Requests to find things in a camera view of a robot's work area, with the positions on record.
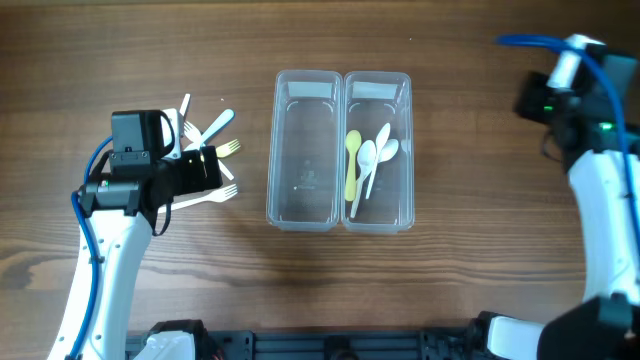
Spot white fork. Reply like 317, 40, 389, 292
170, 184, 238, 210
184, 120, 234, 180
179, 93, 191, 117

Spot light blue plastic fork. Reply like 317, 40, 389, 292
184, 109, 235, 151

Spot yellow plastic spoon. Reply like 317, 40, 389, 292
345, 130, 362, 202

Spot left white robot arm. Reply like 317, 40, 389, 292
49, 145, 222, 359

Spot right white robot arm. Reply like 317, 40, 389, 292
474, 70, 639, 359

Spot left clear plastic container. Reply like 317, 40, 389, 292
266, 70, 343, 232

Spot clear plastic container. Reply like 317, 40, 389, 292
342, 71, 416, 234
266, 70, 343, 232

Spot right clear plastic container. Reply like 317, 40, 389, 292
342, 71, 416, 234

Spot yellow plastic fork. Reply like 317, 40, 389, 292
216, 139, 241, 158

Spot white fork under blue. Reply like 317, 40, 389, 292
184, 120, 234, 180

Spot white spoon three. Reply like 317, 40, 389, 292
378, 139, 399, 163

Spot white spoon two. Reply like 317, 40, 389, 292
350, 140, 376, 218

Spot white spoon one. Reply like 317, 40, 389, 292
366, 123, 391, 199

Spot right blue cable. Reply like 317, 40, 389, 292
495, 33, 640, 251

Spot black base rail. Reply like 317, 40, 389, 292
124, 319, 501, 360

